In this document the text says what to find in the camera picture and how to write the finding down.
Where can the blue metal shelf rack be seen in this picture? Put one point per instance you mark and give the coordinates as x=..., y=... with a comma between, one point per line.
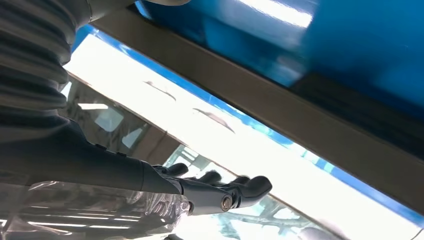
x=364, y=49

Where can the white car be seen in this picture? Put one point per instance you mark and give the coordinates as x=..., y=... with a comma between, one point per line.
x=165, y=106

